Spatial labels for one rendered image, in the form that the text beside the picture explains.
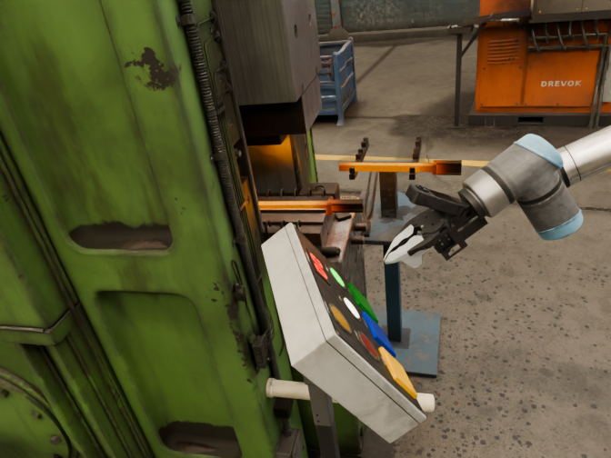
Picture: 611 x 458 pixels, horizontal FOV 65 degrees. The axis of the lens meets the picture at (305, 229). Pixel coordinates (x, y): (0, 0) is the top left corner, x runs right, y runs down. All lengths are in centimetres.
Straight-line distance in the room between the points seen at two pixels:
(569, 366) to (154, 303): 174
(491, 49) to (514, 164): 374
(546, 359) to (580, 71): 294
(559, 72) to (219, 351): 403
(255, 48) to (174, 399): 104
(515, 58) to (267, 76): 374
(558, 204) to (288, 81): 61
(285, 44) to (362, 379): 70
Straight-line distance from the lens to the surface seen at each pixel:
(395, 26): 900
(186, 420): 166
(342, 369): 74
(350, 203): 139
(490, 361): 233
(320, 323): 72
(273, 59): 111
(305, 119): 119
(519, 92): 479
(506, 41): 468
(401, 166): 170
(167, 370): 150
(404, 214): 194
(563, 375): 234
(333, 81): 500
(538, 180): 100
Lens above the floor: 168
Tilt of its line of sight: 31 degrees down
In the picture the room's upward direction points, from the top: 9 degrees counter-clockwise
